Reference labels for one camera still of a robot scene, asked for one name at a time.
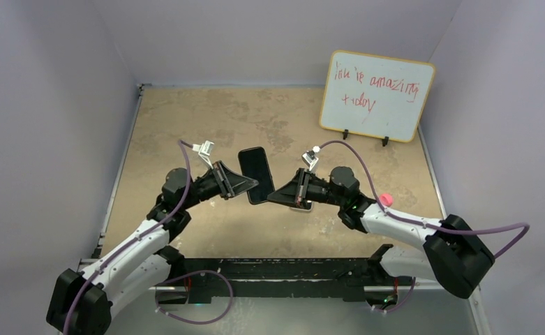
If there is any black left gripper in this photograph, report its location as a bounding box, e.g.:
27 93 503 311
181 161 257 211

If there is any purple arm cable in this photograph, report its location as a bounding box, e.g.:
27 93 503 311
311 140 531 315
62 139 233 335

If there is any black phone silver edge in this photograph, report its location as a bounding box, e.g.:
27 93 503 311
239 148 274 204

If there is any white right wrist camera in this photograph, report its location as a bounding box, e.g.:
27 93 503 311
301 146 321 173

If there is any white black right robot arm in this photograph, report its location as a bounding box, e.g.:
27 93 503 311
267 166 495 299

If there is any black phone case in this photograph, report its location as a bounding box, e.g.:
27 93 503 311
237 146 276 206

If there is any white silicone phone case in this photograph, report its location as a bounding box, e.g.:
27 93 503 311
291 206 313 212

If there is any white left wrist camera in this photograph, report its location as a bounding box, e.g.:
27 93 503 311
191 140 214 169

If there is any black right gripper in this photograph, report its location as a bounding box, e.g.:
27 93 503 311
268 169 344 209

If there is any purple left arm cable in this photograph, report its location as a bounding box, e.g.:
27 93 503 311
62 139 233 335

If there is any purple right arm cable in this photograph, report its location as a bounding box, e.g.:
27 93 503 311
311 140 531 315

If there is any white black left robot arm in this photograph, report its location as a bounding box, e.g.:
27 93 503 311
46 161 258 334

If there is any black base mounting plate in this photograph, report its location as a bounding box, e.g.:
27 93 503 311
139 256 417 306

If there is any pink cap bottle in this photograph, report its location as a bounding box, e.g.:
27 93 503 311
378 193 394 207

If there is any yellow framed whiteboard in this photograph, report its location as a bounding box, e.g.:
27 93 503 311
319 50 436 143

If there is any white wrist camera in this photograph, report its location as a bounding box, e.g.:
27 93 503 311
301 146 321 173
191 140 214 169

